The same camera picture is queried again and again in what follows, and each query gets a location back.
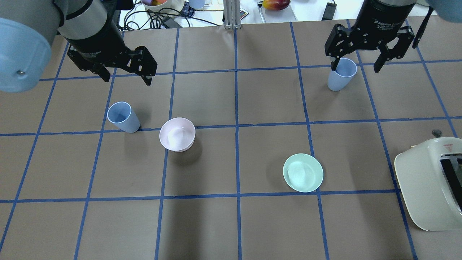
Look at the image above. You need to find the small remote control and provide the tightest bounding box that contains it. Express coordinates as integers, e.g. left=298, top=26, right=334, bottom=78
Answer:
left=239, top=8, right=249, bottom=20

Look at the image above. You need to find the cream white toaster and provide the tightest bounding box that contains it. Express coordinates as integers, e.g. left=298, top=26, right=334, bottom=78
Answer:
left=394, top=137, right=462, bottom=231

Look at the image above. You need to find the green bowl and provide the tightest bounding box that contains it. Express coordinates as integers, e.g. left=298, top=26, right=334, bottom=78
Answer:
left=282, top=153, right=324, bottom=193

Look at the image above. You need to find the black power adapter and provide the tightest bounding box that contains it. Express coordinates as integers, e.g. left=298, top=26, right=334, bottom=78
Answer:
left=321, top=1, right=337, bottom=20

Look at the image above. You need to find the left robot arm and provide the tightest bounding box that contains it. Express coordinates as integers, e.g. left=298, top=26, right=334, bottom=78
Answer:
left=0, top=0, right=157, bottom=93

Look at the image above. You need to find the aluminium frame post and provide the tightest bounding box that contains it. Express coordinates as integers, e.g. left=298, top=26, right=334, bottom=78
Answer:
left=223, top=0, right=241, bottom=30

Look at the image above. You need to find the pink bowl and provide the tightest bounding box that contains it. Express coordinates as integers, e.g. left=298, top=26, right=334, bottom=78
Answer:
left=160, top=117, right=196, bottom=152

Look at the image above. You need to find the red yellow mango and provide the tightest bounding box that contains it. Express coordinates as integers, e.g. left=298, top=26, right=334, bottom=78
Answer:
left=261, top=0, right=291, bottom=10

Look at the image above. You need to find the blue cup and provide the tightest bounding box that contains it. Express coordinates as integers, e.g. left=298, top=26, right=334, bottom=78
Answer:
left=106, top=101, right=141, bottom=133
left=328, top=58, right=357, bottom=91

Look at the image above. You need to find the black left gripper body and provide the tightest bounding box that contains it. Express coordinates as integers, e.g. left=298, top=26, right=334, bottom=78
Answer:
left=67, top=25, right=157, bottom=77

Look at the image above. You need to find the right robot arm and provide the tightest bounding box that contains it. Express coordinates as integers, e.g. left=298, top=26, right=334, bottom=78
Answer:
left=324, top=0, right=461, bottom=73

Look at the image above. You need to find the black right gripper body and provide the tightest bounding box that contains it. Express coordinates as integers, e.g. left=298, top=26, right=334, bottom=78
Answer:
left=324, top=0, right=415, bottom=61

